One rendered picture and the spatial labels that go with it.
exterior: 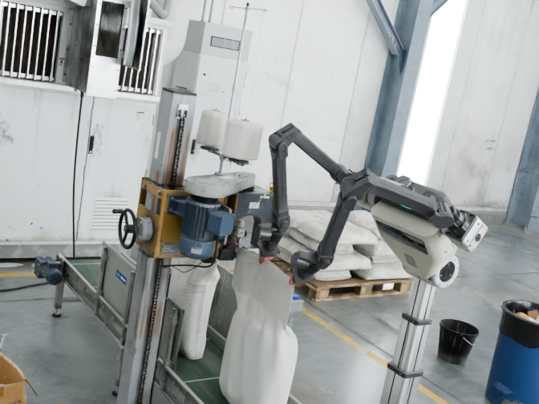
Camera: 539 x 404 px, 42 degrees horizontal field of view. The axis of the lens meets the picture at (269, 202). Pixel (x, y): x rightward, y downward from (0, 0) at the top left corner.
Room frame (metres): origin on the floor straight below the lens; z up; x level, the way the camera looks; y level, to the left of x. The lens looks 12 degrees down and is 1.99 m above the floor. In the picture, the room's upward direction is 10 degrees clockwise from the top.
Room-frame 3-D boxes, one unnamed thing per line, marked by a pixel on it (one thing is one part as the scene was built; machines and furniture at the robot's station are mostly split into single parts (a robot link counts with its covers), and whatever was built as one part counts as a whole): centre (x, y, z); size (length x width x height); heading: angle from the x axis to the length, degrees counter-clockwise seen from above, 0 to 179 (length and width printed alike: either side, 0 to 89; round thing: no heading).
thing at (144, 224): (3.01, 0.53, 1.14); 0.11 x 0.06 x 0.11; 36
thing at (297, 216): (6.36, -0.40, 0.56); 0.66 x 0.43 x 0.15; 123
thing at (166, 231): (3.13, 0.40, 1.18); 0.34 x 0.25 x 0.31; 126
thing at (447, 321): (5.01, -1.57, 0.13); 0.30 x 0.30 x 0.26
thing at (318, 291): (6.39, -0.75, 0.07); 1.20 x 0.82 x 0.14; 128
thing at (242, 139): (3.02, 0.16, 1.61); 0.17 x 0.17 x 0.17
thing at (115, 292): (3.57, 0.62, 0.53); 1.05 x 0.02 x 0.41; 36
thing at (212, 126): (3.23, 0.32, 1.61); 0.15 x 0.14 x 0.17; 36
